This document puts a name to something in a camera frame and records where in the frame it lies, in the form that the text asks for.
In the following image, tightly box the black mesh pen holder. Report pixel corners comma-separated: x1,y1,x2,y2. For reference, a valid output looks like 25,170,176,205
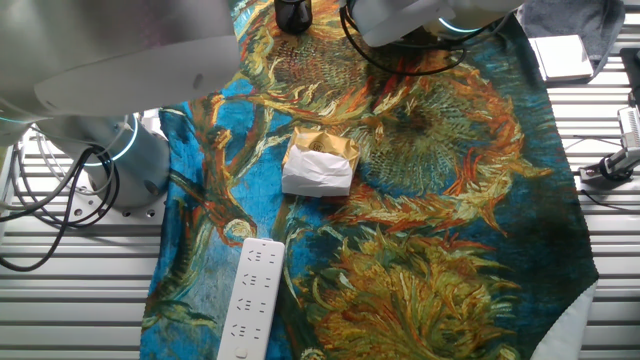
273,0,314,35

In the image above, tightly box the white flat pad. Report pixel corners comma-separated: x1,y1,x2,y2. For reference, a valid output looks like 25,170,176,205
528,33,595,84

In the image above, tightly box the sunflower painting tablecloth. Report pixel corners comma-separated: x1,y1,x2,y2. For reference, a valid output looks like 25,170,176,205
138,0,600,360

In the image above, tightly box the dark grey cloth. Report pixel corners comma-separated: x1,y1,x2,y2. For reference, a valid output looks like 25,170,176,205
517,0,626,76

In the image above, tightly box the gold tissue pack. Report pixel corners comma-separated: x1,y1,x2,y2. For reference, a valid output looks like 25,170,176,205
281,126,361,199

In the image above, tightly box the thin black cable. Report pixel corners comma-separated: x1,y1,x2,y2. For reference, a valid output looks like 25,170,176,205
579,188,640,211
563,133,626,152

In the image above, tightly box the white power strip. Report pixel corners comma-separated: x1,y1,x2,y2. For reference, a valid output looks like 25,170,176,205
216,237,286,360

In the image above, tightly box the black base cable bundle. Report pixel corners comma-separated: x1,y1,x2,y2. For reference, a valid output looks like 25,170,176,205
0,142,121,274

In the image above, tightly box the white fabric sheet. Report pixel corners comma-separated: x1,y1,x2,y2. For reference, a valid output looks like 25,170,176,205
529,282,599,360

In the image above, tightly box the black device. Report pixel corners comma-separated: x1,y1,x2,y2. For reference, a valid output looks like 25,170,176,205
619,47,640,109

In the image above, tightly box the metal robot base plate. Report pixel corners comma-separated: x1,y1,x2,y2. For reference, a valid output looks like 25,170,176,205
66,167,169,226

